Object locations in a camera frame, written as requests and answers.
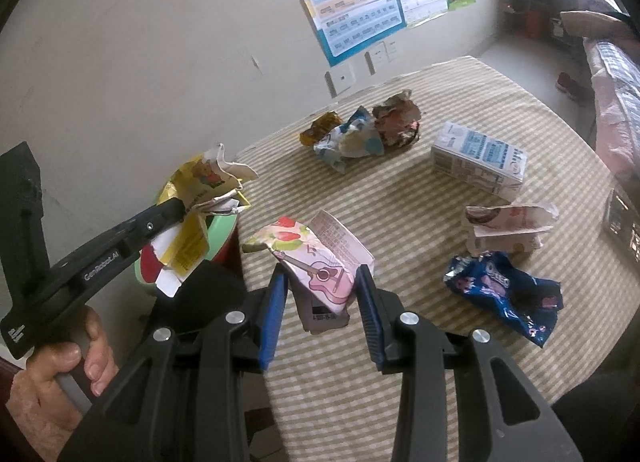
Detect pink strawberry guitar wrapper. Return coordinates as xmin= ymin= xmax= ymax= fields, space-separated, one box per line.
xmin=242 ymin=209 xmax=375 ymax=334

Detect yellow white snack bag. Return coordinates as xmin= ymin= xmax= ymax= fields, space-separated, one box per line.
xmin=134 ymin=144 xmax=258 ymax=298

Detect green red trash bin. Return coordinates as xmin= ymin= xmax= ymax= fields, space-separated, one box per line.
xmin=134 ymin=185 xmax=248 ymax=298

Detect person's left hand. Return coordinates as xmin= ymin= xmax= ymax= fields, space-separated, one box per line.
xmin=6 ymin=307 xmax=118 ymax=461

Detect blue Oreo wrapper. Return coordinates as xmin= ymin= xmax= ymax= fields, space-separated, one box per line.
xmin=444 ymin=252 xmax=564 ymax=348

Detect pink white paper carton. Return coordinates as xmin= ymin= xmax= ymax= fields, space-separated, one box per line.
xmin=462 ymin=203 xmax=559 ymax=256

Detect black gold box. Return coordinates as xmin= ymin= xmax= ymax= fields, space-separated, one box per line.
xmin=602 ymin=189 xmax=639 ymax=266

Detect white blue milk carton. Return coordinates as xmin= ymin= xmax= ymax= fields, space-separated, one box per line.
xmin=431 ymin=122 xmax=528 ymax=202

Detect amber yellow wrapper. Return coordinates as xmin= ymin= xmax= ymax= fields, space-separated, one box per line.
xmin=299 ymin=110 xmax=343 ymax=147

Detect blue white crumpled bag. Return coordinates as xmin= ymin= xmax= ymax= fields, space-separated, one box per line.
xmin=314 ymin=106 xmax=385 ymax=174

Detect brown crumpled wrapper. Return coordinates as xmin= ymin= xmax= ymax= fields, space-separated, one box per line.
xmin=372 ymin=89 xmax=422 ymax=149

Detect red slippers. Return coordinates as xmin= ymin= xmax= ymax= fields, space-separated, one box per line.
xmin=555 ymin=72 xmax=593 ymax=103

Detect blue plaid blanket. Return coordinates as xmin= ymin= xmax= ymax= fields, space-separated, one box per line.
xmin=593 ymin=40 xmax=639 ymax=162

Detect bed with pink bedding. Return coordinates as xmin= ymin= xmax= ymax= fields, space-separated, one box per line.
xmin=561 ymin=0 xmax=639 ymax=182

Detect brown pillow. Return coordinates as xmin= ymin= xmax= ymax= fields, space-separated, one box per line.
xmin=560 ymin=11 xmax=636 ymax=39

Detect white wall socket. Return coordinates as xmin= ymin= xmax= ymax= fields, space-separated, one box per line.
xmin=324 ymin=62 xmax=356 ymax=98

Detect white wall switch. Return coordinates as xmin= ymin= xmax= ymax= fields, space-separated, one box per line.
xmin=366 ymin=41 xmax=390 ymax=75

